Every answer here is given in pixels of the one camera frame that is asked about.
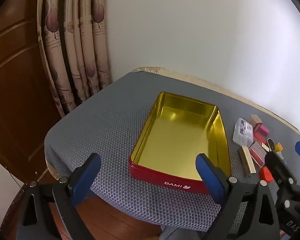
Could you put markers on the yellow red striped cube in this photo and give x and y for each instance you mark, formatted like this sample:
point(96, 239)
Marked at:
point(279, 147)

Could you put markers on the gold tube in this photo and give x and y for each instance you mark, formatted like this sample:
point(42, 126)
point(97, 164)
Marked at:
point(247, 161)

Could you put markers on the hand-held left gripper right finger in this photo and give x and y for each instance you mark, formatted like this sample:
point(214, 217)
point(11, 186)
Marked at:
point(210, 175)

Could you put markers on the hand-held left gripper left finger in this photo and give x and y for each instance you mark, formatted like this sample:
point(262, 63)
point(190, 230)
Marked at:
point(86, 177)

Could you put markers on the red tin box gold interior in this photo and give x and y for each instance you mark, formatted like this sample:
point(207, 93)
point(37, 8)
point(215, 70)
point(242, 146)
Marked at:
point(177, 140)

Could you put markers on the black white zigzag cube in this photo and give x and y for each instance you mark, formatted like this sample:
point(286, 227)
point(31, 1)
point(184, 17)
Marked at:
point(280, 156)

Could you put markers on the brown wooden door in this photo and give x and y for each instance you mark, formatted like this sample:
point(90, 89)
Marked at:
point(15, 92)

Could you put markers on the beige leaf print curtain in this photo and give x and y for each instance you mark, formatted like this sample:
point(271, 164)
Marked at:
point(72, 42)

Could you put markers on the orange red block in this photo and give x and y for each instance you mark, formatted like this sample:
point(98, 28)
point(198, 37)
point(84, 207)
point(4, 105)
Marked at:
point(266, 174)

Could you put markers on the clear plastic box white label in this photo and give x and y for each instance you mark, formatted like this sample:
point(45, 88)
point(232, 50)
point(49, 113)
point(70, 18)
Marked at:
point(242, 131)

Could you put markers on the clear box with red insert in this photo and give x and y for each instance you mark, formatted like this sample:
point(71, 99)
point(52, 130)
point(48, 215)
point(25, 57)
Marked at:
point(256, 157)

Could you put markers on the dark oval object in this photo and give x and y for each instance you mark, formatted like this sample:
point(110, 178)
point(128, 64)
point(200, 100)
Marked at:
point(270, 143)

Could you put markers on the brown and red carton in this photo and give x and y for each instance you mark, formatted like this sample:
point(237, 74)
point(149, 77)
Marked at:
point(255, 120)

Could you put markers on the pink block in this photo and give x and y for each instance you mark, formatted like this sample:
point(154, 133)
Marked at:
point(263, 130)

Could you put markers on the person's grey trousers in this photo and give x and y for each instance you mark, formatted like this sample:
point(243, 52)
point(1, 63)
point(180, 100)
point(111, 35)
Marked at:
point(180, 233)

